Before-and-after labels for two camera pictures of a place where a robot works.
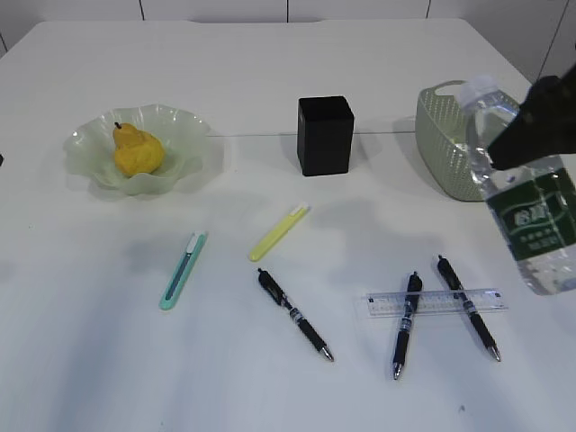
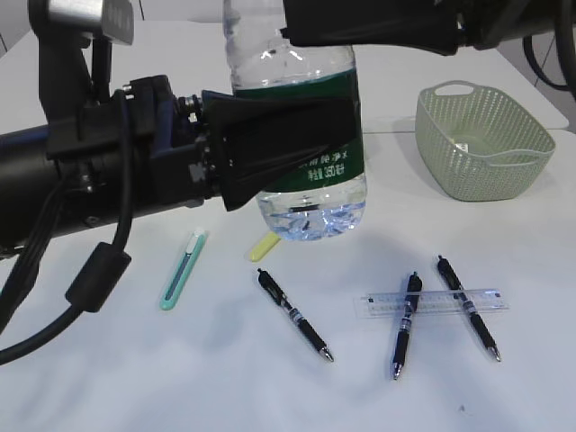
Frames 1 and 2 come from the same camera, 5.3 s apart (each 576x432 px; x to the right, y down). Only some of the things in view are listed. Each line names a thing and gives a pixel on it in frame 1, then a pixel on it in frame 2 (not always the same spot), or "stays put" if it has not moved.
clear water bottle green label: x=532 y=202 -> x=326 y=199
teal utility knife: x=178 y=281 stays put
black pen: x=413 y=291 stays put
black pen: x=272 y=285 stays put
